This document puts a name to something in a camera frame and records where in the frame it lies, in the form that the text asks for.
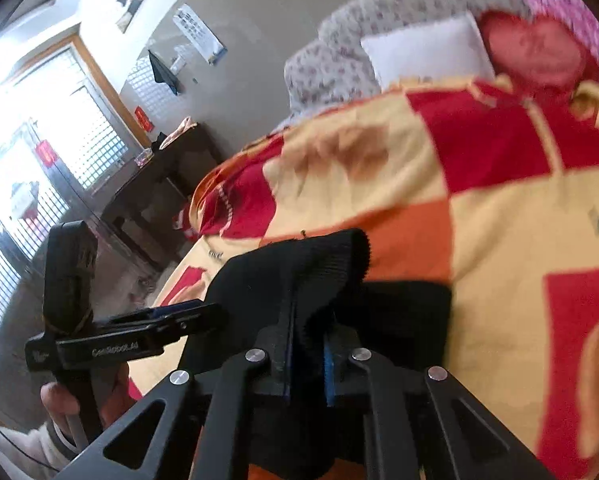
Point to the white pillow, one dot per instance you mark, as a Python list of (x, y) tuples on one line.
[(429, 50)]

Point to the red and cream printed blanket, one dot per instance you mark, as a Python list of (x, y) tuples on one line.
[(504, 240)]

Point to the dark wooden table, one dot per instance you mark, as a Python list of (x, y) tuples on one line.
[(164, 180)]

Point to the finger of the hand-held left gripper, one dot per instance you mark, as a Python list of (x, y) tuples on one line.
[(194, 327), (169, 311)]

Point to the glass ashtray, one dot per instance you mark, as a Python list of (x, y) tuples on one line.
[(143, 158)]

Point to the small red window sign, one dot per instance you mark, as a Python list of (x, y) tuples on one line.
[(46, 152), (142, 117)]

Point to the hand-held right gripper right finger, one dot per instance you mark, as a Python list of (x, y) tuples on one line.
[(330, 375)]

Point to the person's left forearm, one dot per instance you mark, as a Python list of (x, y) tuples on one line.
[(19, 450)]

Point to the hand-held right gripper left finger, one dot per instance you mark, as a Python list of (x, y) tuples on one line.
[(279, 360)]

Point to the black hanging cloth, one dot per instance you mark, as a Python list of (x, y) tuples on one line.
[(163, 72)]

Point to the latticed window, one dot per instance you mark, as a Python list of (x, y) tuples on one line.
[(54, 110)]

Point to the black pants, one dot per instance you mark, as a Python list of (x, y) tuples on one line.
[(404, 320)]

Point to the person's left hand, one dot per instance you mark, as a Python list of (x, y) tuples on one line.
[(57, 402)]

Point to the grey floral quilt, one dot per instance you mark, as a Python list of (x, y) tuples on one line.
[(329, 55)]

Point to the red heart cushion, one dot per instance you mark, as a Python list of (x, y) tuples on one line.
[(529, 50)]

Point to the wall calendar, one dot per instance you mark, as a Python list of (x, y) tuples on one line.
[(199, 32)]

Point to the pink printed cloth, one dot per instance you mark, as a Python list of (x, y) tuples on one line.
[(569, 5)]

